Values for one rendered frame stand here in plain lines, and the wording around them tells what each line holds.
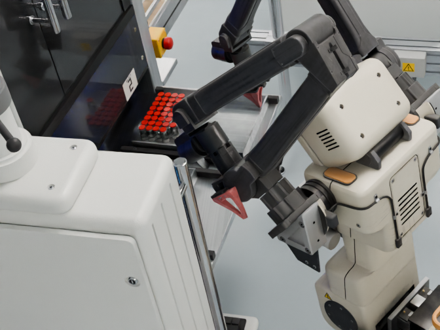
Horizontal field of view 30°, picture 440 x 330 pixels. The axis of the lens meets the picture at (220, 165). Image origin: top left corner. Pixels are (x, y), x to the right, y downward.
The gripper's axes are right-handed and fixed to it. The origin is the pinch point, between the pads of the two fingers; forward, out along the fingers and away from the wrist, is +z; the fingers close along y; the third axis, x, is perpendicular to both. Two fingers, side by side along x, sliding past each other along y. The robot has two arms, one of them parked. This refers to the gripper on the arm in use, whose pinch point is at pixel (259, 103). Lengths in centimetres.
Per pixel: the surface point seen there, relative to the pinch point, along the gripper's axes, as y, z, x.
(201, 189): 8.9, 3.7, 32.1
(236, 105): 9.8, 2.8, -4.0
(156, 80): 36.1, -5.6, -9.4
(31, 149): -10, -66, 98
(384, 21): 0, 64, -144
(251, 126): 2.5, 4.3, 4.6
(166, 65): 38.7, -2.8, -22.1
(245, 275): 37, 87, -10
